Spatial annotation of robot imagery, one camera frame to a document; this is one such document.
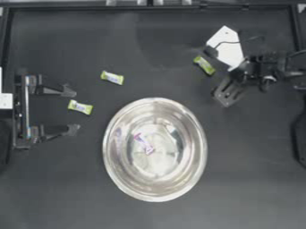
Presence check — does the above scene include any purple candy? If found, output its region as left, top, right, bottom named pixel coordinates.
left=131, top=132, right=156, bottom=156

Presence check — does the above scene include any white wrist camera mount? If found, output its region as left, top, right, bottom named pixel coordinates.
left=206, top=25, right=244, bottom=72
left=0, top=66, right=14, bottom=110

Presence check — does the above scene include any steel bowl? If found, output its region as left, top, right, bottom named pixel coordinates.
left=101, top=97, right=210, bottom=203

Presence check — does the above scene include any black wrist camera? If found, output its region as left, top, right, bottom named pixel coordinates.
left=203, top=44, right=220, bottom=58

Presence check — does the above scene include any black table frame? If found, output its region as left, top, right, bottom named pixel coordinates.
left=0, top=0, right=306, bottom=90

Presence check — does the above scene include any green candy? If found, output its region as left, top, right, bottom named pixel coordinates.
left=67, top=98, right=95, bottom=116
left=192, top=55, right=218, bottom=76
left=99, top=70, right=125, bottom=86

